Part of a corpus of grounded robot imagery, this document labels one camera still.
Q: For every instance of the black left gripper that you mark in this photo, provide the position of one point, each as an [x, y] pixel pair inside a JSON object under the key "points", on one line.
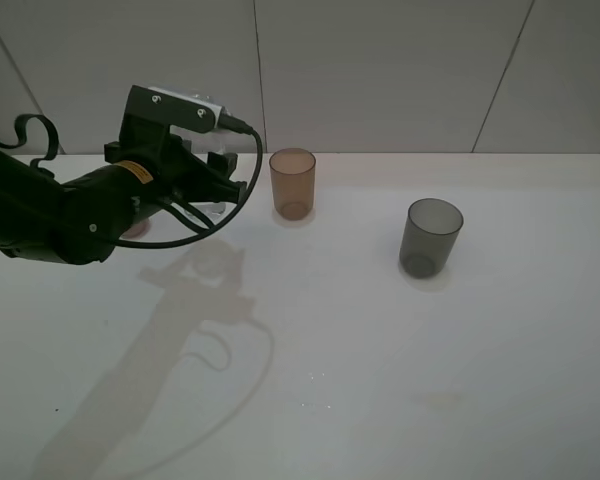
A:
{"points": [[164, 163]]}

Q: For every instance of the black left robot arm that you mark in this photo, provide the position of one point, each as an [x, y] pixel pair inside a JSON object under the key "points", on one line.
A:
{"points": [[81, 221]]}

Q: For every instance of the orange translucent plastic cup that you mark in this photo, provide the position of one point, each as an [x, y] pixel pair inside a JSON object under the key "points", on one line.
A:
{"points": [[292, 173]]}

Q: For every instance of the pink translucent plastic cup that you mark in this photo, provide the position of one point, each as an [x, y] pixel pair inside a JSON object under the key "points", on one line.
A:
{"points": [[137, 230]]}

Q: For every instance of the grey translucent plastic cup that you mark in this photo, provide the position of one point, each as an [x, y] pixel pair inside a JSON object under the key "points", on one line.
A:
{"points": [[431, 229]]}

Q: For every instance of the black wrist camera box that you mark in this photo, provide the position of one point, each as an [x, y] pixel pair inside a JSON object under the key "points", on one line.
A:
{"points": [[173, 109]]}

